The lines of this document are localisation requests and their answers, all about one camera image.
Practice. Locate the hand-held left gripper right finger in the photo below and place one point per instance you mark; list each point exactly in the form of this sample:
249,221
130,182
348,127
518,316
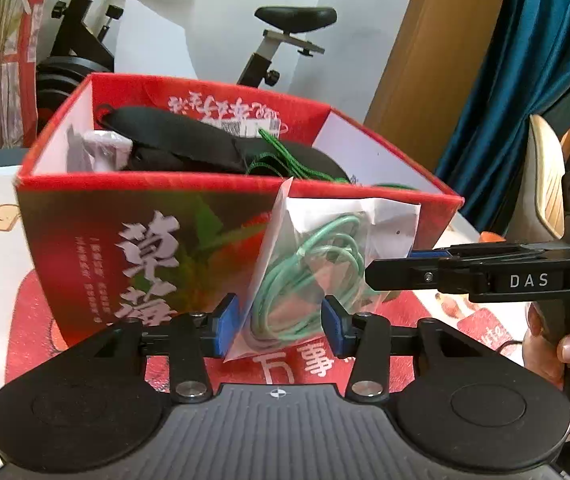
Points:
332,329

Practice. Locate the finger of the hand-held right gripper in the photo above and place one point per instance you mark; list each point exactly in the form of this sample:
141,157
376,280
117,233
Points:
427,254
400,274

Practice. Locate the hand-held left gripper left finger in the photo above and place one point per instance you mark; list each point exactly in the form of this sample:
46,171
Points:
227,324

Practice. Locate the red cardboard box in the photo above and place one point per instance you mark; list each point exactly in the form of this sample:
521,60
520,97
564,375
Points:
90,220

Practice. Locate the black fabric belt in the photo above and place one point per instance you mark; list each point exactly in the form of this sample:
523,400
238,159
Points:
190,145

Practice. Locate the person's right hand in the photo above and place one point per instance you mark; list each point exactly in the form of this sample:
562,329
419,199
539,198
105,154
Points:
540,355

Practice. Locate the cream padded chair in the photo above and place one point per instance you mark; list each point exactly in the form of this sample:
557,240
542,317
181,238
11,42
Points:
540,185

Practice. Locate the wooden door panel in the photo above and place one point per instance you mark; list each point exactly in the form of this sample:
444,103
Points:
440,60

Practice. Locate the white plastic packet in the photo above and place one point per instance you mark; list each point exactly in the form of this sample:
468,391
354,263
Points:
107,149

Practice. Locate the teal curtain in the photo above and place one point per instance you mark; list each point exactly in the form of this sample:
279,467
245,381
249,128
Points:
540,60

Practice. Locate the white board sheet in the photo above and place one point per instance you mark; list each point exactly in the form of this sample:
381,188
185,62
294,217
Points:
155,45

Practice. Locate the black exercise bike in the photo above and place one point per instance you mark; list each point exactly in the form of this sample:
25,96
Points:
80,25

